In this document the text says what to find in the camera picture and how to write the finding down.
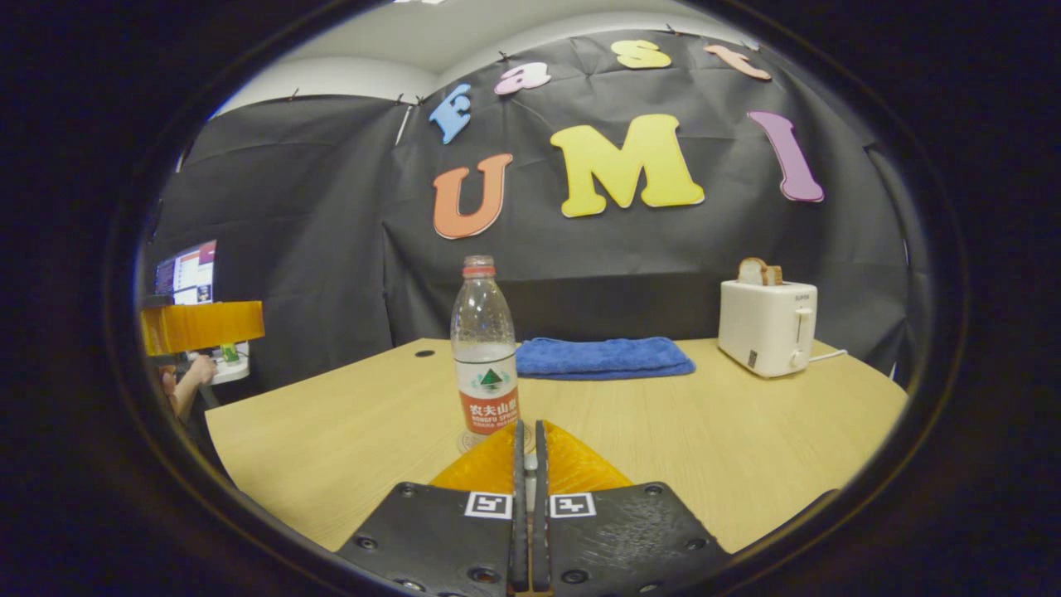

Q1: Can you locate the white toaster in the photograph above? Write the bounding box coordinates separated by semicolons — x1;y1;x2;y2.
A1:
718;279;819;379

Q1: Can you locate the bread slice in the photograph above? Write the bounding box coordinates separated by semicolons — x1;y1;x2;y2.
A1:
738;257;783;287

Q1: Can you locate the white side desk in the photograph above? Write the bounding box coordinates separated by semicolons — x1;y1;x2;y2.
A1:
197;342;250;385

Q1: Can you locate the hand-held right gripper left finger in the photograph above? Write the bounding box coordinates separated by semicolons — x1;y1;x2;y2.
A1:
338;420;530;597

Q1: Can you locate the clear plastic water bottle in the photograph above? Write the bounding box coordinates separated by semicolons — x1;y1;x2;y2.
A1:
450;255;521;453

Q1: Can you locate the blue folded towel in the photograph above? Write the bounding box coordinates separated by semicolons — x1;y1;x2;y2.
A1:
516;337;697;381

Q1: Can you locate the computer monitor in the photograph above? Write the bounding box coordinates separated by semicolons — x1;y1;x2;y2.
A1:
153;240;218;307

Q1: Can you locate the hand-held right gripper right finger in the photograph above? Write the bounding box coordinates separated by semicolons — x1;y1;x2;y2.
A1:
530;420;732;597

